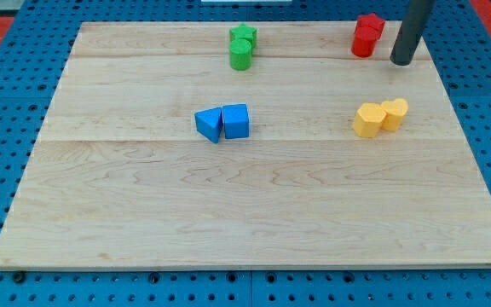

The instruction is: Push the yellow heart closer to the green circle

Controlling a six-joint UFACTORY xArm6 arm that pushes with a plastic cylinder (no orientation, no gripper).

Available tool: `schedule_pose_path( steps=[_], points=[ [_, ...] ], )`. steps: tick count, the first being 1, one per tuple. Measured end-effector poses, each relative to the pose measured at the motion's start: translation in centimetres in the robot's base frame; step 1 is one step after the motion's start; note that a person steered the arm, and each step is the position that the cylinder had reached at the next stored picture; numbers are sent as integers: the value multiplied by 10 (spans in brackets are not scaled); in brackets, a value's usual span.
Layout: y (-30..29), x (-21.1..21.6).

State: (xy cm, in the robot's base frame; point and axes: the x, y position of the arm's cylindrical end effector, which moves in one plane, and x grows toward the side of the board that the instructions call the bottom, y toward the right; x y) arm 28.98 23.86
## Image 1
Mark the yellow heart block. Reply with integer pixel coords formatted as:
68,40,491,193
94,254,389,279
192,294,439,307
381,98,408,131

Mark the blue cube block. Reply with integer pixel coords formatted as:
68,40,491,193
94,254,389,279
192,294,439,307
222,104,250,139

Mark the blue triangle block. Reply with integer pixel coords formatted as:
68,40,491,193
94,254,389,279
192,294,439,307
194,107,223,143

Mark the light wooden board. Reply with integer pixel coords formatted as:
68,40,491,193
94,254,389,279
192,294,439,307
0,21,491,271

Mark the green cylinder block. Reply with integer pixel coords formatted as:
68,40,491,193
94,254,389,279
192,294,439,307
228,39,252,71

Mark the green star block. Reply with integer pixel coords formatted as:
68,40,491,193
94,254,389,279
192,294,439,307
229,23,257,48

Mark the yellow hexagon block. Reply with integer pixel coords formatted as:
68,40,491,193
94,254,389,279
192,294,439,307
352,103,386,138

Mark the red cylinder block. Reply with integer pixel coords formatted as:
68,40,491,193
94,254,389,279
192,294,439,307
351,26,378,58

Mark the red star block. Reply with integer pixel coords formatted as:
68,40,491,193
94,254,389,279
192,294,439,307
355,13,385,39

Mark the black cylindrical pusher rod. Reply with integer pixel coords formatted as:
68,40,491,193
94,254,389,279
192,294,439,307
390,0,436,66

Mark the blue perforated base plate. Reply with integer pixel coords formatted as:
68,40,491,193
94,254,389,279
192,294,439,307
0,0,491,306

